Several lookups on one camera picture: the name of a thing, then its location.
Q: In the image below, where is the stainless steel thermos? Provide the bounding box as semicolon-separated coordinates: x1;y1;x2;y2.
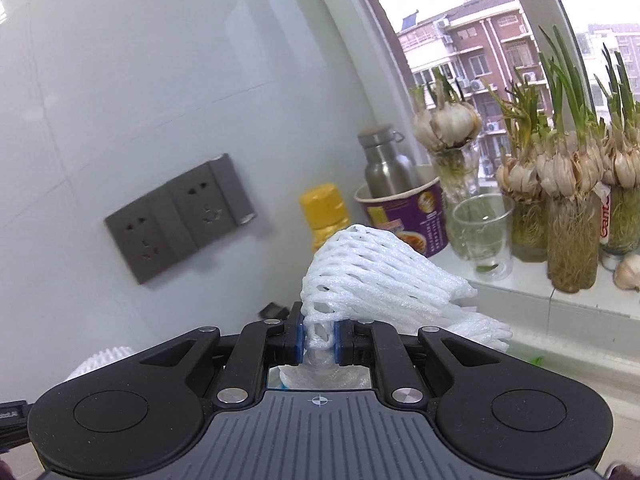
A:
357;124;421;200

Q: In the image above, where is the purple paper bowl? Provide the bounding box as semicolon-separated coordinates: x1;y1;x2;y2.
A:
354;176;451;260

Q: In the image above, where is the sprouting garlic in glass jar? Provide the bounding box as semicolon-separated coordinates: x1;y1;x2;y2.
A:
412;67;483;206
495;80;551;263
537;25;608;295

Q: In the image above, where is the loose garlic bulb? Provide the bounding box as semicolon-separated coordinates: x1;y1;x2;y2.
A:
612;252;640;292

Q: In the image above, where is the clear plastic cup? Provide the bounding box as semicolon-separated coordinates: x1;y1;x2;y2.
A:
451;192;516;282

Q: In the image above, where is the person's maroon clothing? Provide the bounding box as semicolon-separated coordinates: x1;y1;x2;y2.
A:
602;462;640;480

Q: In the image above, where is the yellow capped bottle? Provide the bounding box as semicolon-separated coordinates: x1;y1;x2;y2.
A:
299;183;351;256

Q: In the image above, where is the grey wall socket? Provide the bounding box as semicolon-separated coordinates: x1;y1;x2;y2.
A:
165;152;257;251
104;195;186;286

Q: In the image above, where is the white foam fruit net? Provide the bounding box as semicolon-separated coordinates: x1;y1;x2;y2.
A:
65;345;136;382
277;224;513;391

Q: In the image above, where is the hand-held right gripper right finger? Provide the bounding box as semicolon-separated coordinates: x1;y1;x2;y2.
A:
332;317;506;405

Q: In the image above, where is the white window frame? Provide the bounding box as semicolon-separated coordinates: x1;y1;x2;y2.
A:
300;0;640;356

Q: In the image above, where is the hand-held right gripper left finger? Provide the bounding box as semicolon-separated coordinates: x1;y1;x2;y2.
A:
135;302;306;406

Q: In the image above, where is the sprouting garlic in labelled bottle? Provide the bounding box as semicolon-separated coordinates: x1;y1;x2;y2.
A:
595;35;640;271

